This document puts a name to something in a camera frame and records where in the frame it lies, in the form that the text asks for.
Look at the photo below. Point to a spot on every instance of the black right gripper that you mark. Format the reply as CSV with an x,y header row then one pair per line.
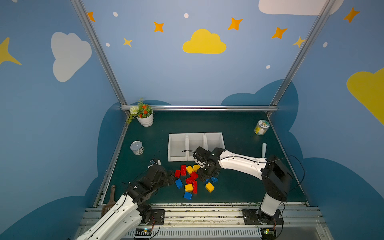
x,y
207,172

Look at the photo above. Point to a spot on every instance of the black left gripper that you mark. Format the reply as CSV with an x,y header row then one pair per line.
x,y
167,177

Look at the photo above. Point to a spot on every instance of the red long brick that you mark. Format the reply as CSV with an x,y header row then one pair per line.
x,y
195,187
183,170

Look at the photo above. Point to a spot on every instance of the yellow brick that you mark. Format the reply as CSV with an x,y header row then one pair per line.
x,y
189,188
190,170
196,168

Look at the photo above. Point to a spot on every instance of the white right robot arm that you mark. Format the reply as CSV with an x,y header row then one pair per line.
x,y
274,174

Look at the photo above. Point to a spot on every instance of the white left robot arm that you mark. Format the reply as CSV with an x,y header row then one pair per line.
x,y
131,210

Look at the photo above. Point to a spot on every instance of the blue brick left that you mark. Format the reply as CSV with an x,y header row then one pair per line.
x,y
179,183

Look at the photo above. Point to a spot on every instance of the red brick centre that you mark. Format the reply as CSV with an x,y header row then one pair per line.
x,y
193,177

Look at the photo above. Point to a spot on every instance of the blue brick bottom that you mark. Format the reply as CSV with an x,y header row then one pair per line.
x,y
188,195

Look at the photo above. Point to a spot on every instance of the white left bin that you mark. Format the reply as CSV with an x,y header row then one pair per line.
x,y
177,145

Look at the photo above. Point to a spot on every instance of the silver tin can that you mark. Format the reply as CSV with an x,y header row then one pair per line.
x,y
137,148

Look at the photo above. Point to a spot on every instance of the clear labelled plastic jar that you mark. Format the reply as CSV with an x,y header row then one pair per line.
x,y
262,127

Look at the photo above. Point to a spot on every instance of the potted flower plant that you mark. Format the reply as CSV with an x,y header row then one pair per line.
x,y
142,112

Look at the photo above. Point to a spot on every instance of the brown slotted scoop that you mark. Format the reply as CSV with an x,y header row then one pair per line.
x,y
111,202

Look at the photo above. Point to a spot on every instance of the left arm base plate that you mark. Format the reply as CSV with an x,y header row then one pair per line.
x,y
154,216

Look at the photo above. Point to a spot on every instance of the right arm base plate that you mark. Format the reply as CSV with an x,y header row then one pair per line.
x,y
257,217

